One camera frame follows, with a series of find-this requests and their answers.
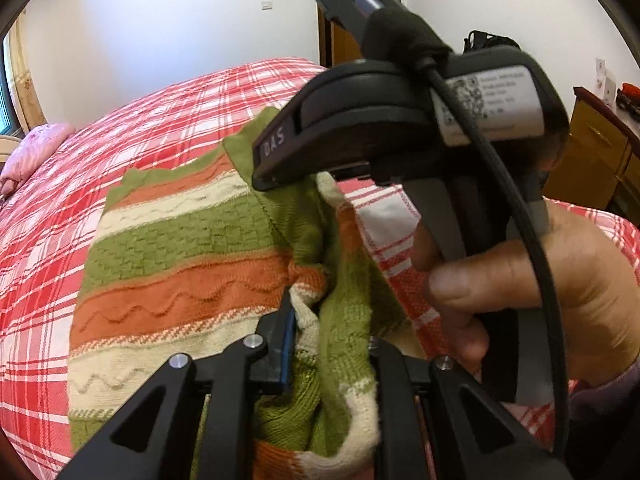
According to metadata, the green striped knit sweater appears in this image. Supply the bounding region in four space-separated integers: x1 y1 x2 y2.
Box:
67 107 416 479

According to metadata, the person's right hand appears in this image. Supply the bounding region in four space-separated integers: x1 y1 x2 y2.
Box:
409 199 640 388

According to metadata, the brown wooden door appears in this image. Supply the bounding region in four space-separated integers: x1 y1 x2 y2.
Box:
314 0 403 68

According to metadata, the black folded trolley bag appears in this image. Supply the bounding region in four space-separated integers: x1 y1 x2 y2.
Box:
463 30 521 53

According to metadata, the brown wooden dresser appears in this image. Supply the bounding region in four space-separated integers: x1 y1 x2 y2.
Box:
542 87 639 224

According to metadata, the red plaid bed sheet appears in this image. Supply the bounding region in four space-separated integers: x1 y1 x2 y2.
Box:
1 58 639 479

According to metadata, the pink pillow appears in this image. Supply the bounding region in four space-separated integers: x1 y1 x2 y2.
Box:
1 122 76 197

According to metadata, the beige patterned curtain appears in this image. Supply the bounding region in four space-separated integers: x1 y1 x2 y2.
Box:
3 12 47 133

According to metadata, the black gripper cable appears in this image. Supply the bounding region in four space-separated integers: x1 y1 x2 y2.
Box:
416 56 572 461

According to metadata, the window with dark frame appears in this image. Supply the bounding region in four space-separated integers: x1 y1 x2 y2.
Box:
0 47 24 138

